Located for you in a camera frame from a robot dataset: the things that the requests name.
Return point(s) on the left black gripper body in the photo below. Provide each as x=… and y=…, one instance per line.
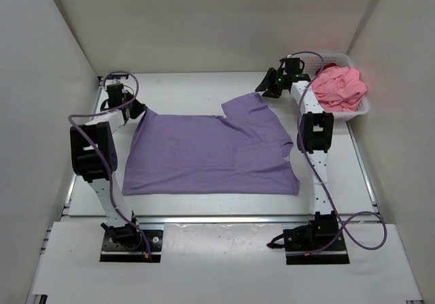
x=129, y=97

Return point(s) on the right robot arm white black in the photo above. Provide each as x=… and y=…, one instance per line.
x=314, y=140

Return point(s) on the pink t shirt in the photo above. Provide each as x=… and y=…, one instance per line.
x=339, y=89

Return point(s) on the white plastic basket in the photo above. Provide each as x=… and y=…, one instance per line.
x=312, y=63

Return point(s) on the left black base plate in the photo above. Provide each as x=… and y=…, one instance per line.
x=133, y=252

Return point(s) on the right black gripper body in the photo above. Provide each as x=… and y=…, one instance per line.
x=284, y=78

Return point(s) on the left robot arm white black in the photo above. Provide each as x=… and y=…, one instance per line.
x=94, y=158

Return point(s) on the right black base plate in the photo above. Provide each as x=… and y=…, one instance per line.
x=303, y=246

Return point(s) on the purple t shirt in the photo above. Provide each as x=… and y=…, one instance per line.
x=243, y=151

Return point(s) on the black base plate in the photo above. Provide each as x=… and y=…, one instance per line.
x=133, y=252
x=303, y=246

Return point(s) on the aluminium rail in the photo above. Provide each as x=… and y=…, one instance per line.
x=282, y=219

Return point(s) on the red t shirt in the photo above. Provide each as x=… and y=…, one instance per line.
x=321, y=69

